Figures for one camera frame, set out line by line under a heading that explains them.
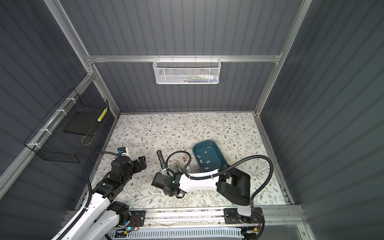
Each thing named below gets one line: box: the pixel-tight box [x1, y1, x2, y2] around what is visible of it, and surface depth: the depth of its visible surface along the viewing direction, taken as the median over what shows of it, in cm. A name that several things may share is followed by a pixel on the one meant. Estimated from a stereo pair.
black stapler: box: [156, 150, 167, 170], surface depth 95 cm
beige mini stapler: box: [174, 161, 183, 173], surface depth 90 cm
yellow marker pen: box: [97, 107, 108, 122], surface depth 82 cm
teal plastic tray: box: [192, 140, 228, 172], surface depth 97 cm
